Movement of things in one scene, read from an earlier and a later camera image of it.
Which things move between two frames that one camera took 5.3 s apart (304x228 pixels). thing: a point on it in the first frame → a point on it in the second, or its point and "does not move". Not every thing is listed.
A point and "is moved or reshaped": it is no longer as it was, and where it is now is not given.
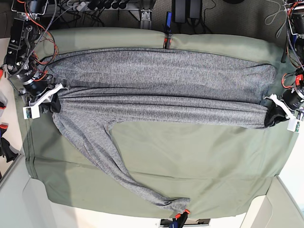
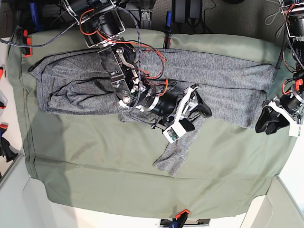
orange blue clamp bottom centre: (179, 219) does not move
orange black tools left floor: (7, 151) does not move
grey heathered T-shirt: (102, 87) is moved or reshaped
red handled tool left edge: (1, 72) does not move
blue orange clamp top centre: (167, 41) does not move
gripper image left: (39, 90) → (170, 109)
